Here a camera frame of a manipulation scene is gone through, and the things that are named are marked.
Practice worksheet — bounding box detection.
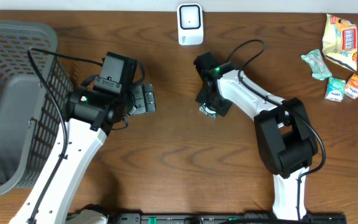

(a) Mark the dark green round-label packet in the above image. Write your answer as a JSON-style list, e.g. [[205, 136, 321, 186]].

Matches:
[[200, 104, 218, 119]]

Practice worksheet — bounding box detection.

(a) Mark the teal snack packet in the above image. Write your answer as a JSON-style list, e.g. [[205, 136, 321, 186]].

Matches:
[[301, 49, 333, 80]]

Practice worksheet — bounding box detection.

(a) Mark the teal small snack box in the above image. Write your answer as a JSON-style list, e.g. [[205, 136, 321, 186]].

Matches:
[[324, 77, 346, 102]]

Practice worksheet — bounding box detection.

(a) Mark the yellow snack bag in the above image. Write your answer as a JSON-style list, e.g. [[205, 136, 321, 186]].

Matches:
[[322, 14, 358, 72]]

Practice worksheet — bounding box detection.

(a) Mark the orange small snack box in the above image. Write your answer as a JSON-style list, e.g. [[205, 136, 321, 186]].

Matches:
[[344, 74, 358, 99]]

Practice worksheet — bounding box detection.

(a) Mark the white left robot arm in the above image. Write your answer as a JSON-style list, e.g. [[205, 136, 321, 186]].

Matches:
[[10, 84, 156, 223]]

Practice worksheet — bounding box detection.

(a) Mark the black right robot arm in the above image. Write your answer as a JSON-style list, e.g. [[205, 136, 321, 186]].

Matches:
[[193, 59, 318, 221]]

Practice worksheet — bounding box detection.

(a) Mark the white barcode scanner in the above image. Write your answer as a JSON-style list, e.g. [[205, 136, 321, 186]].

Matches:
[[177, 3, 204, 46]]

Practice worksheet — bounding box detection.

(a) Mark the grey plastic mesh basket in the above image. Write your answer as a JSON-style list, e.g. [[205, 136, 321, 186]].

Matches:
[[0, 21, 73, 195]]

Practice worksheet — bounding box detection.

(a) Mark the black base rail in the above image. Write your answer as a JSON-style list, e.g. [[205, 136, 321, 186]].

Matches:
[[67, 212, 347, 224]]

